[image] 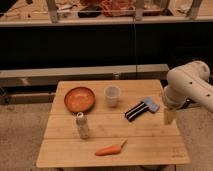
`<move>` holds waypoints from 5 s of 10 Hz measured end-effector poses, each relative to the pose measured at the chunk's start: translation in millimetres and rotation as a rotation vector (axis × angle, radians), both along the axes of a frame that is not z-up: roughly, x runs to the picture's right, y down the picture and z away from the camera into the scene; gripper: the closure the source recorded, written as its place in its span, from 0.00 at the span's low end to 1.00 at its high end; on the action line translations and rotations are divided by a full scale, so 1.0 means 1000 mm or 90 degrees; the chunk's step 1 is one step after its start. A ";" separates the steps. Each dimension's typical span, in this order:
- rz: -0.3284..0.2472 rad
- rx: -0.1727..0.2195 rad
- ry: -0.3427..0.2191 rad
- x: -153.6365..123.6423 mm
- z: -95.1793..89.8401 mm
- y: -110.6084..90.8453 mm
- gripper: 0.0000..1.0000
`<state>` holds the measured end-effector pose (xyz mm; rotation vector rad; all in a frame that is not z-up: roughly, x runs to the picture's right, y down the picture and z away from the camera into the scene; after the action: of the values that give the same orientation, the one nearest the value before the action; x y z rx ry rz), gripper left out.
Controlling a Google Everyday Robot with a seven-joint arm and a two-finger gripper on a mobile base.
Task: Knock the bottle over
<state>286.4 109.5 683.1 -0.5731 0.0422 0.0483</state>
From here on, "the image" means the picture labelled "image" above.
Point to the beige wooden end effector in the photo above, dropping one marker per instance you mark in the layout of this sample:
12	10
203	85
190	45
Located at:
169	116

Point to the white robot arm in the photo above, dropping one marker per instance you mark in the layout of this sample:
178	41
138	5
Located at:
189	81

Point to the clear plastic bottle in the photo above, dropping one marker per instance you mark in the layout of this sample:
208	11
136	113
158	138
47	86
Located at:
82	125

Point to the black and blue brush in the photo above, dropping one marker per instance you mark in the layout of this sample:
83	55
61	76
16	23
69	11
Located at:
147	104

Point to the translucent plastic cup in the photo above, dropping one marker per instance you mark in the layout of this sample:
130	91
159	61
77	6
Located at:
112	94

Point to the orange carrot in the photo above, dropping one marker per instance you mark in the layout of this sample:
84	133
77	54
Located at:
110	150

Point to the wooden folding table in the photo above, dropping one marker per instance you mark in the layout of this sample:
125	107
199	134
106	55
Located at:
149	140

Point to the orange round plate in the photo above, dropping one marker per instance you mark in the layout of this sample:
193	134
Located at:
79	99

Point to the cluttered background shelf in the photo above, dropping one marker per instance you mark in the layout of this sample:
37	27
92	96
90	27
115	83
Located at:
21	13

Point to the grey metal bench rail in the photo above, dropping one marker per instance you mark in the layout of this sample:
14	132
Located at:
51	76

